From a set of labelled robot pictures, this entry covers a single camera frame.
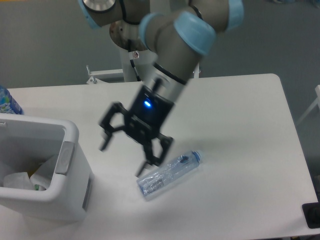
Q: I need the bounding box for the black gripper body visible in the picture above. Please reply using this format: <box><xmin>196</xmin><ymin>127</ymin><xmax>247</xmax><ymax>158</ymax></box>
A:
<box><xmin>124</xmin><ymin>85</ymin><xmax>174</xmax><ymax>145</ymax></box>

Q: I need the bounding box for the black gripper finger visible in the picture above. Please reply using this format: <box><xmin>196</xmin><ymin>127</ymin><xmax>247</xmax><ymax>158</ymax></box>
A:
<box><xmin>99</xmin><ymin>102</ymin><xmax>128</xmax><ymax>152</ymax></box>
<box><xmin>135</xmin><ymin>134</ymin><xmax>174</xmax><ymax>177</ymax></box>

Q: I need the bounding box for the crushed clear plastic bottle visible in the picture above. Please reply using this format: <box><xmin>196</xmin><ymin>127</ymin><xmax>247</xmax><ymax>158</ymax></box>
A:
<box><xmin>136</xmin><ymin>149</ymin><xmax>206</xmax><ymax>201</ymax></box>

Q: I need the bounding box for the clear plastic wrapper trash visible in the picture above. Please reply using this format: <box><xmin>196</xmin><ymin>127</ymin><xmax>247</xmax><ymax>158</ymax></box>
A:
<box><xmin>30</xmin><ymin>154</ymin><xmax>58</xmax><ymax>191</ymax></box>

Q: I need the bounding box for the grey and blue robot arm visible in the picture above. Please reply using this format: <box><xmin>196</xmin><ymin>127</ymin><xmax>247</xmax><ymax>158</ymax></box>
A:
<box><xmin>78</xmin><ymin>0</ymin><xmax>244</xmax><ymax>176</ymax></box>

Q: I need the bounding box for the white trash can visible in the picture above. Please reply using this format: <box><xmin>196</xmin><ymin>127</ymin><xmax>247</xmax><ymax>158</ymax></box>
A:
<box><xmin>0</xmin><ymin>113</ymin><xmax>94</xmax><ymax>221</ymax></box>

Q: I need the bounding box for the blue labelled bottle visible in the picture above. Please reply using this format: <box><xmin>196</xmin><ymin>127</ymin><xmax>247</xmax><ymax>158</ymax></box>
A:
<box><xmin>0</xmin><ymin>86</ymin><xmax>24</xmax><ymax>115</ymax></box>

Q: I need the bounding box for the white crumpled paper in bin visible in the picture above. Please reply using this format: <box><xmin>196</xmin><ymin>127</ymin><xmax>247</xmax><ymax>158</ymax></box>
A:
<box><xmin>3</xmin><ymin>172</ymin><xmax>35</xmax><ymax>190</ymax></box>

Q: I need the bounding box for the black device at table edge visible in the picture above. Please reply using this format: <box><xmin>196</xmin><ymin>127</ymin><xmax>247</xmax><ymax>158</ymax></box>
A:
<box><xmin>302</xmin><ymin>202</ymin><xmax>320</xmax><ymax>229</ymax></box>

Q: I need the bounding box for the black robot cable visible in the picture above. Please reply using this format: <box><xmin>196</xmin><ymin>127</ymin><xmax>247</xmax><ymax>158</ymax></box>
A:
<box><xmin>126</xmin><ymin>38</ymin><xmax>142</xmax><ymax>82</ymax></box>

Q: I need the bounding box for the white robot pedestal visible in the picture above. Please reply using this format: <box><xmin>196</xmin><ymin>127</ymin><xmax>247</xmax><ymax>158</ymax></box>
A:
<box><xmin>85</xmin><ymin>19</ymin><xmax>201</xmax><ymax>85</ymax></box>

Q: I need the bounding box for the white frame at right edge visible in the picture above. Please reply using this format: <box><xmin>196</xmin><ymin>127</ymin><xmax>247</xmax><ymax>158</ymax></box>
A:
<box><xmin>296</xmin><ymin>85</ymin><xmax>320</xmax><ymax>126</ymax></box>

